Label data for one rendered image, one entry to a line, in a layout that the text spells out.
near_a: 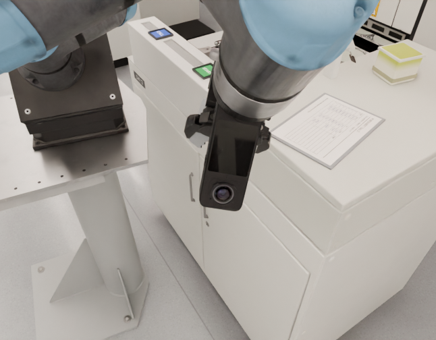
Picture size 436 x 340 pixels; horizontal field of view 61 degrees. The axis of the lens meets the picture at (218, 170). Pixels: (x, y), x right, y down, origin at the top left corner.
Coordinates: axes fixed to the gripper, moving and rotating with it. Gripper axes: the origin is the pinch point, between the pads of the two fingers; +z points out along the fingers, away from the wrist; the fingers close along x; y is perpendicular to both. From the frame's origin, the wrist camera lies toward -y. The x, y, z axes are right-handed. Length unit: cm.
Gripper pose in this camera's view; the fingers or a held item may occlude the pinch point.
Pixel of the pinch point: (218, 149)
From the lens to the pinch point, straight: 52.2
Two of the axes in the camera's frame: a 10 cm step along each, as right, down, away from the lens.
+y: 1.9, -9.7, 1.8
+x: -9.7, -2.1, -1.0
